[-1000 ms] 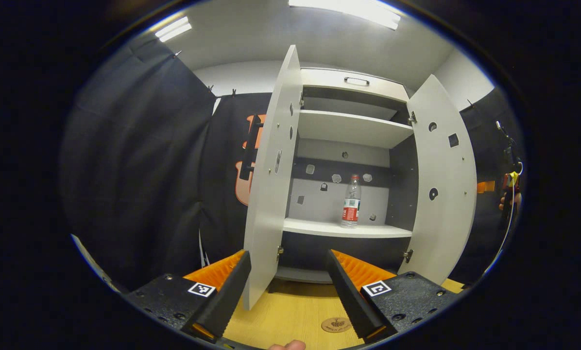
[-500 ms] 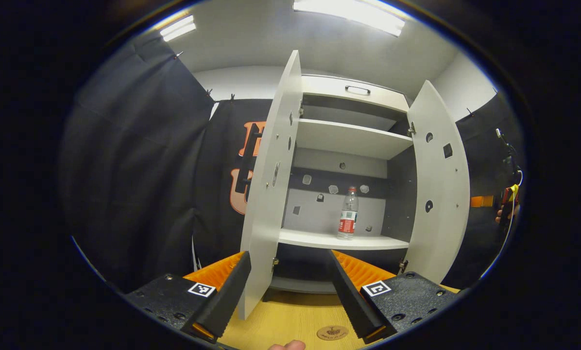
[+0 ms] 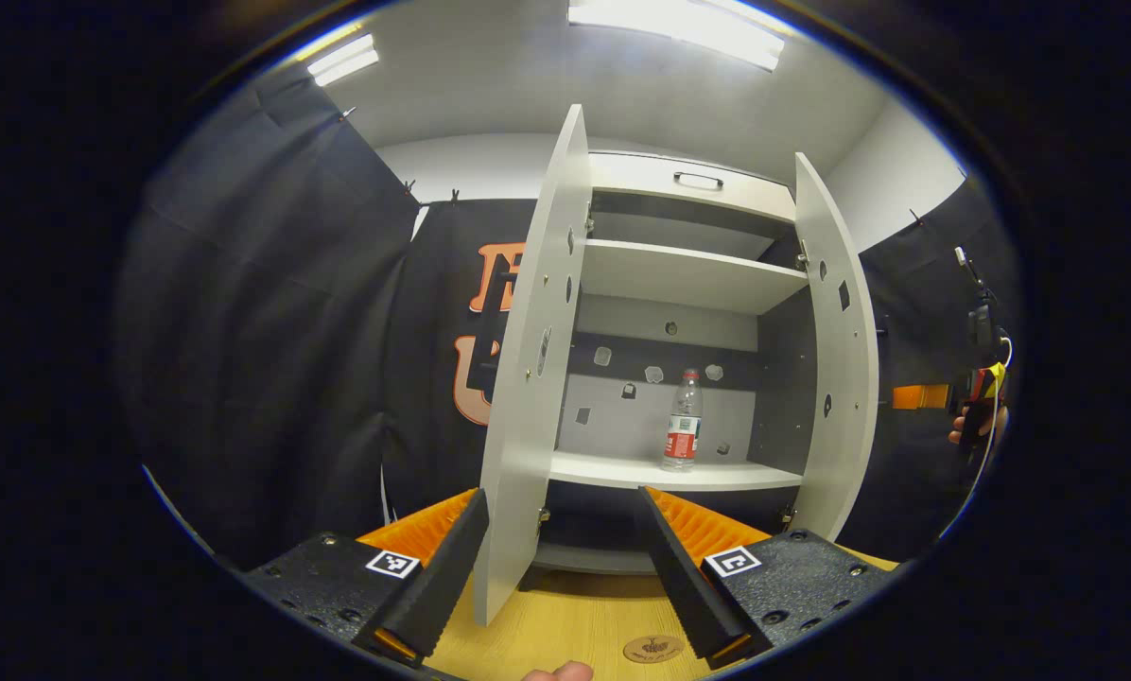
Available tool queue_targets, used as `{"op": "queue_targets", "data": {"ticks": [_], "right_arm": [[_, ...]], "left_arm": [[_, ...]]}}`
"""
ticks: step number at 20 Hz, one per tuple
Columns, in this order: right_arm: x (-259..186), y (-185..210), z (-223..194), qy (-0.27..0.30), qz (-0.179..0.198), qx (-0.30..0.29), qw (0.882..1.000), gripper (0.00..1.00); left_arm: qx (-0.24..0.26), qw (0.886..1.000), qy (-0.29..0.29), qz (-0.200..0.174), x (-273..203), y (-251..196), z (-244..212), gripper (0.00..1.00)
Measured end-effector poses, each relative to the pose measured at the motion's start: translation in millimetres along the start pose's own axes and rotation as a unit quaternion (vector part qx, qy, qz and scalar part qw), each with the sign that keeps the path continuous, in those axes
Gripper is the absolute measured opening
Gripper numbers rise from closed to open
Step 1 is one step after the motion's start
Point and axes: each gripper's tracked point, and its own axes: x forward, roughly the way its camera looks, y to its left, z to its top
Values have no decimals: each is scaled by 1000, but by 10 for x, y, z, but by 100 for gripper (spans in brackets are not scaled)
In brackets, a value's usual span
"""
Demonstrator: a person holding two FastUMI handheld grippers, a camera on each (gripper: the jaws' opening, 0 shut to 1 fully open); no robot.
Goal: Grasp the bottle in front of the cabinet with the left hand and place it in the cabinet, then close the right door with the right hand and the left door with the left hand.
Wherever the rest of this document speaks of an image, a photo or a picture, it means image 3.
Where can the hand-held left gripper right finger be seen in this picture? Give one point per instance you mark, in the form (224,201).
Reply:
(684,577)

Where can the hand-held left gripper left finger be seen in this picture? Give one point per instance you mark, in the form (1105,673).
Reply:
(438,577)

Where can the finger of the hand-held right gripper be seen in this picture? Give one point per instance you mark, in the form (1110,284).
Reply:
(920,395)

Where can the white cabinet door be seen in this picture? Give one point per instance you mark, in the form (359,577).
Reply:
(528,426)
(849,378)

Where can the red label plastic water bottle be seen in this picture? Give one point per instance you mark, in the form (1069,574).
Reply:
(682,435)

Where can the round wooden coaster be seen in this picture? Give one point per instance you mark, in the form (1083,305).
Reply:
(653,649)

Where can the white cabinet shelf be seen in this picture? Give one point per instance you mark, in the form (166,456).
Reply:
(688,272)
(622,470)

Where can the white cabinet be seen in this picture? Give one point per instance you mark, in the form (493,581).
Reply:
(641,416)

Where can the black backdrop cloth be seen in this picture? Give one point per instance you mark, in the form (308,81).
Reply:
(263,331)

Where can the wide ceiling light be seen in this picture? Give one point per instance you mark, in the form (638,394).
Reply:
(688,26)

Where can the narrow ceiling light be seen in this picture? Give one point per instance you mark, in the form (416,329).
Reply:
(343,60)

